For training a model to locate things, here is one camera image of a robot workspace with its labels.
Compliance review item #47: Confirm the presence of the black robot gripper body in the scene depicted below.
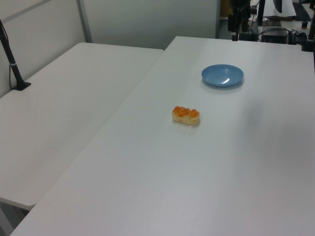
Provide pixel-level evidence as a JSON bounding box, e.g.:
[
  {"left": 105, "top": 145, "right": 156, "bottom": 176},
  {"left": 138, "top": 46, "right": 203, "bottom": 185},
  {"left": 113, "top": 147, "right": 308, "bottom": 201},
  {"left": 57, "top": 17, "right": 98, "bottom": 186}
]
[{"left": 228, "top": 0, "right": 252, "bottom": 16}]

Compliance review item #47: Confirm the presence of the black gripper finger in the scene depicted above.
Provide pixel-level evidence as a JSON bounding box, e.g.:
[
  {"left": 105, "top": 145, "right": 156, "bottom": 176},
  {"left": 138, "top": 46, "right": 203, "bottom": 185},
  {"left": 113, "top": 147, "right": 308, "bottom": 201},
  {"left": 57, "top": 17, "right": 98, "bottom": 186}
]
[
  {"left": 228, "top": 14, "right": 239, "bottom": 41},
  {"left": 241, "top": 13, "right": 249, "bottom": 33}
]

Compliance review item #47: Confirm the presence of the orange glazed bread loaf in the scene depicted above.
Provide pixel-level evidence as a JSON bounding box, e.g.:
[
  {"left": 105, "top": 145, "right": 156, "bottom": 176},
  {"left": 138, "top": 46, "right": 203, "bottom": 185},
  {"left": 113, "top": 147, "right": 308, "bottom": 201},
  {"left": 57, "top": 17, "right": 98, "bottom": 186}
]
[{"left": 171, "top": 105, "right": 200, "bottom": 125}]

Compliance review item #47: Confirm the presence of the blue round plate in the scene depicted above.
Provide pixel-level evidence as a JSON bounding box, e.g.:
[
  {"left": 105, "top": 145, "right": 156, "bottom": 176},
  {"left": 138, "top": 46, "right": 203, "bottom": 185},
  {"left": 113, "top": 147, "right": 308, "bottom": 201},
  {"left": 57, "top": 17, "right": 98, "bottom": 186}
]
[{"left": 201, "top": 64, "right": 245, "bottom": 88}]

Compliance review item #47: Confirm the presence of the black flat stand base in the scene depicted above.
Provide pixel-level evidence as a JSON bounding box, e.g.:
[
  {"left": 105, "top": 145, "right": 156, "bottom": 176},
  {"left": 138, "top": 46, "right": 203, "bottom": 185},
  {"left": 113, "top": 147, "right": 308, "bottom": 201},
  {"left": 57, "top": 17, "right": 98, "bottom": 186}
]
[{"left": 238, "top": 31, "right": 258, "bottom": 42}]

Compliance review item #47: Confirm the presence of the black upright pole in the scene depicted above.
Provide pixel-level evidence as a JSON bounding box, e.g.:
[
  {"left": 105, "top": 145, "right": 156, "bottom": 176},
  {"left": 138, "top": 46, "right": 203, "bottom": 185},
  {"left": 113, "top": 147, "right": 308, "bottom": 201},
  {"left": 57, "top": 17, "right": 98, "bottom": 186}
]
[{"left": 256, "top": 0, "right": 267, "bottom": 27}]

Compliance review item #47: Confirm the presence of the black electronics box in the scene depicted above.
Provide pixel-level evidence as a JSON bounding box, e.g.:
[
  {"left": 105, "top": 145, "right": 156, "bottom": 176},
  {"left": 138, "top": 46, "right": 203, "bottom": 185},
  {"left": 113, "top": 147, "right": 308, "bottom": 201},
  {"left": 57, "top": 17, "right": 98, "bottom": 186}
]
[{"left": 260, "top": 28, "right": 289, "bottom": 45}]

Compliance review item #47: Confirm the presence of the white paper sheet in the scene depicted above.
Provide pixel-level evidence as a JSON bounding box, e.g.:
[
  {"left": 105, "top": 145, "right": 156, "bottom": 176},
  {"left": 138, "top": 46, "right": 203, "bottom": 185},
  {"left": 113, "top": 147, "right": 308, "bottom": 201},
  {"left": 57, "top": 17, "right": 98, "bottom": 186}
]
[{"left": 264, "top": 0, "right": 296, "bottom": 17}]

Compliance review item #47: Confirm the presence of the black keyboard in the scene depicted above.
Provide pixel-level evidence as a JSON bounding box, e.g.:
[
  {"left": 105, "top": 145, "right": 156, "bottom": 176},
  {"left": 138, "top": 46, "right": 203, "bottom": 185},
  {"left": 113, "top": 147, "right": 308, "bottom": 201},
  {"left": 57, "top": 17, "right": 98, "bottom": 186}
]
[{"left": 293, "top": 2, "right": 313, "bottom": 22}]

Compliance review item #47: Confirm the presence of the grey metal partition post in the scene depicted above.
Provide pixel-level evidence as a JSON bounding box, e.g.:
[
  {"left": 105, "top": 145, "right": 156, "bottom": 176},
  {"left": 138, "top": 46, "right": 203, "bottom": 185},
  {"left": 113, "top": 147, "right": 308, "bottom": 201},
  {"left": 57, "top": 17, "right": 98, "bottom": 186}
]
[
  {"left": 215, "top": 0, "right": 221, "bottom": 39},
  {"left": 76, "top": 0, "right": 93, "bottom": 44}
]

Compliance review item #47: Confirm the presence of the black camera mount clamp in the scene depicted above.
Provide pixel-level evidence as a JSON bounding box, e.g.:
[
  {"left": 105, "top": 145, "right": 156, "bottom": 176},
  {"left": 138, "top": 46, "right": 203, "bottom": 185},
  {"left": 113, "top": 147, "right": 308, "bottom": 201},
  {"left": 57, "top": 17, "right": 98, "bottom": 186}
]
[{"left": 300, "top": 14, "right": 315, "bottom": 53}]

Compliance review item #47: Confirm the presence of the black camera stand pole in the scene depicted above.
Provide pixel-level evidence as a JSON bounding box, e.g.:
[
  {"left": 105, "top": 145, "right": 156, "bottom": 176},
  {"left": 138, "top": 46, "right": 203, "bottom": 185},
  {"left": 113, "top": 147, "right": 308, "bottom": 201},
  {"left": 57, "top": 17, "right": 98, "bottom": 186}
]
[{"left": 0, "top": 19, "right": 32, "bottom": 92}]

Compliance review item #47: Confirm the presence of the black cable on stand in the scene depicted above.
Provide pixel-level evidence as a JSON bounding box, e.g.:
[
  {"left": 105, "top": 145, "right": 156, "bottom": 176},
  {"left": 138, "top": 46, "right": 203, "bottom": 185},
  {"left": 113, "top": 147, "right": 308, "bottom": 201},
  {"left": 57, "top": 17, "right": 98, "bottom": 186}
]
[{"left": 0, "top": 23, "right": 15, "bottom": 89}]

